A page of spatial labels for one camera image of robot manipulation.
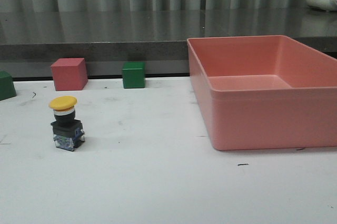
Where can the pink cube block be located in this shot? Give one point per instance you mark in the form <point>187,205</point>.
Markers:
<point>69,74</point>

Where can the pink plastic bin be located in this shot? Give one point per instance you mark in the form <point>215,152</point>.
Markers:
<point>264,92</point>

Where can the green block at left edge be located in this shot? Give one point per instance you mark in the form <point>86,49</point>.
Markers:
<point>7,89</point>

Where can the green cube block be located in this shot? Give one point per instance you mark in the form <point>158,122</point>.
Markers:
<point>133,74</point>

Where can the yellow push button switch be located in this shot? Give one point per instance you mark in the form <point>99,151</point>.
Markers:
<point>68,133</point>

